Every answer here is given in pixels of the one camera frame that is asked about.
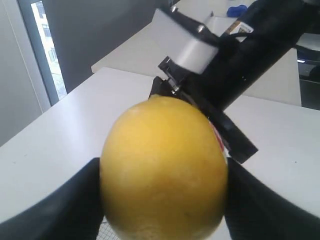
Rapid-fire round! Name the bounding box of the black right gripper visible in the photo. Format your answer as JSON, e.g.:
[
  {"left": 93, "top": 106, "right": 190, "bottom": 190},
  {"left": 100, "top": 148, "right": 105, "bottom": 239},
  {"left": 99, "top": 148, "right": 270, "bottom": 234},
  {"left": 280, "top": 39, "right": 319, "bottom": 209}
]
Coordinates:
[{"left": 148, "top": 37, "right": 283, "bottom": 164}]

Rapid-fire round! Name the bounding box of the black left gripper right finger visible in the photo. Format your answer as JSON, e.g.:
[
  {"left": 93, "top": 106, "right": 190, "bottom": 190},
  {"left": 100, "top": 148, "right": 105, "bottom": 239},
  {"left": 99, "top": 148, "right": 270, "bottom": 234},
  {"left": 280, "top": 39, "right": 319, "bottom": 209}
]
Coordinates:
[{"left": 225, "top": 158, "right": 320, "bottom": 240}]

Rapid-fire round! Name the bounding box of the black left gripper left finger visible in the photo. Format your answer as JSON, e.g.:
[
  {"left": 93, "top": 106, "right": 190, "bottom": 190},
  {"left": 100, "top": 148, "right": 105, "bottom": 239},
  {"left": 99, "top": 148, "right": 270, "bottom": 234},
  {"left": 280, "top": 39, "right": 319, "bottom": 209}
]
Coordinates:
[{"left": 0, "top": 157, "right": 104, "bottom": 240}]

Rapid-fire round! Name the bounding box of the yellow lemon with sticker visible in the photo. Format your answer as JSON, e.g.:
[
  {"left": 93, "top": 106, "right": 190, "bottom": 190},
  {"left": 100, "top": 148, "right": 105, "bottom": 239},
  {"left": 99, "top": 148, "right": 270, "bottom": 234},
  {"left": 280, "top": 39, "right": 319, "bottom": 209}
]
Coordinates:
[{"left": 100, "top": 95, "right": 228, "bottom": 240}]

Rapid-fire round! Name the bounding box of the blue object on far desk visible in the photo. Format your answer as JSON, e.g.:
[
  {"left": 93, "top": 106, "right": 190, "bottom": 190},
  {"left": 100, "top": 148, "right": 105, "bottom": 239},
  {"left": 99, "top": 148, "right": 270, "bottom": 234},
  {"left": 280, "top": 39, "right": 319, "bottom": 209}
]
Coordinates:
[{"left": 226, "top": 4, "right": 248, "bottom": 18}]

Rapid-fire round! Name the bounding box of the oval wire mesh basket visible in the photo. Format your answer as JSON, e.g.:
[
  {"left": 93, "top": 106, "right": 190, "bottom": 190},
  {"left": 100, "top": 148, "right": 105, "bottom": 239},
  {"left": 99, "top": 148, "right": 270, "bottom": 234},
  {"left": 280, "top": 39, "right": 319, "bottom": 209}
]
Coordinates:
[{"left": 96, "top": 218, "right": 119, "bottom": 240}]

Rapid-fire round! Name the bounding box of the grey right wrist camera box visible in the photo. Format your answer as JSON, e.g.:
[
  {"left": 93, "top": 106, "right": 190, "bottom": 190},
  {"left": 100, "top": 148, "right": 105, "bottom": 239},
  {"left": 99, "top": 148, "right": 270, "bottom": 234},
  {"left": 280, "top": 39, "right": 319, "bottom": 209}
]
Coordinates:
[{"left": 150, "top": 7, "right": 219, "bottom": 75}]

